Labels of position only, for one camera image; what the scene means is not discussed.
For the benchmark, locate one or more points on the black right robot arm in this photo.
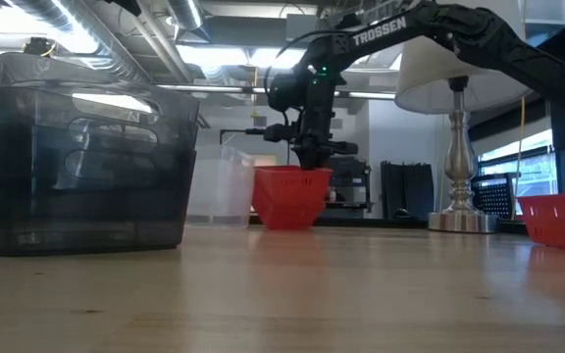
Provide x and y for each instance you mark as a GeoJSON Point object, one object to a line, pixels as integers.
{"type": "Point", "coordinates": [380, 32]}

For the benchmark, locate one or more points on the black equipment cabinet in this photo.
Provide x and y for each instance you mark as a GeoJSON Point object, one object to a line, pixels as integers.
{"type": "Point", "coordinates": [353, 181]}

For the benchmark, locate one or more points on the clear plastic basket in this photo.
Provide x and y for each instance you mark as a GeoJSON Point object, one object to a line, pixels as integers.
{"type": "Point", "coordinates": [224, 152]}
{"type": "Point", "coordinates": [223, 208]}

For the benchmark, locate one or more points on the white shade silver table lamp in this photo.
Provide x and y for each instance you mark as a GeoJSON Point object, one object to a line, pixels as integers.
{"type": "Point", "coordinates": [459, 162]}

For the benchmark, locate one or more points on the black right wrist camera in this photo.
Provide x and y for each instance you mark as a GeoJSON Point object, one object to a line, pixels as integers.
{"type": "Point", "coordinates": [280, 133]}

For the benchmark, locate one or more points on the long ceiling light strip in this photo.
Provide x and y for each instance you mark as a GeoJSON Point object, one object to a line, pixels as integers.
{"type": "Point", "coordinates": [223, 88]}

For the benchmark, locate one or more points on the red mesh plastic basket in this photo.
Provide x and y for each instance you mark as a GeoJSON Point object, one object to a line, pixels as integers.
{"type": "Point", "coordinates": [562, 220]}
{"type": "Point", "coordinates": [282, 184]}
{"type": "Point", "coordinates": [290, 218]}

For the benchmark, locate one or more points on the small silver ceiling duct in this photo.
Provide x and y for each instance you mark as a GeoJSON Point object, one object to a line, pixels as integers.
{"type": "Point", "coordinates": [187, 12]}

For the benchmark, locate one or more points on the black yellow ceiling device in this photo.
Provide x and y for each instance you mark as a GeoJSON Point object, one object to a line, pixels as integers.
{"type": "Point", "coordinates": [39, 47]}

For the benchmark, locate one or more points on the black framed window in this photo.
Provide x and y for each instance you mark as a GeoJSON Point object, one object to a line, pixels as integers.
{"type": "Point", "coordinates": [537, 171]}

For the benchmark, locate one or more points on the large silver ceiling duct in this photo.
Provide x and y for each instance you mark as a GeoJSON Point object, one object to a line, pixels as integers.
{"type": "Point", "coordinates": [106, 54]}

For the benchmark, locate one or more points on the smoky grey plastic basket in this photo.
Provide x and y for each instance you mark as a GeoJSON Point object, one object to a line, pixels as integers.
{"type": "Point", "coordinates": [32, 105]}
{"type": "Point", "coordinates": [42, 71]}
{"type": "Point", "coordinates": [91, 225]}

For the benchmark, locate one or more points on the black perforated bin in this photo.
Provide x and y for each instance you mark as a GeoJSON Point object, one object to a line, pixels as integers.
{"type": "Point", "coordinates": [493, 196]}

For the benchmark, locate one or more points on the black curtain panel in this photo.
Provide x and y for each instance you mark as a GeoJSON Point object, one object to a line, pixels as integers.
{"type": "Point", "coordinates": [407, 191]}

